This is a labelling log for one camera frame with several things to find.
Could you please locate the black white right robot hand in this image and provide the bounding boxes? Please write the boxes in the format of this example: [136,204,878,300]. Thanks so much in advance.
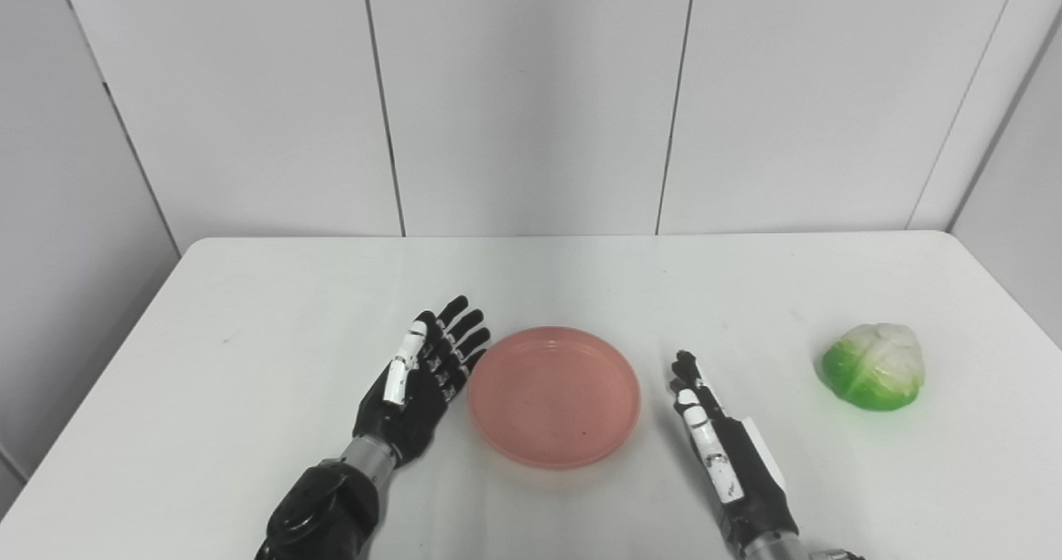
[669,350,801,544]

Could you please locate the pink round plate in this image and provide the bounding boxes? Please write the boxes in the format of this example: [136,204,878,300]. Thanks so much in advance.
[467,326,642,470]

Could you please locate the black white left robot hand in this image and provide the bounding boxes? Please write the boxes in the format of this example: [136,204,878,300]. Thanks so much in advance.
[353,295,492,468]

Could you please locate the green white toy cabbage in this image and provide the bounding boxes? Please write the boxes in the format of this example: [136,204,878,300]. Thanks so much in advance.
[816,323,926,412]

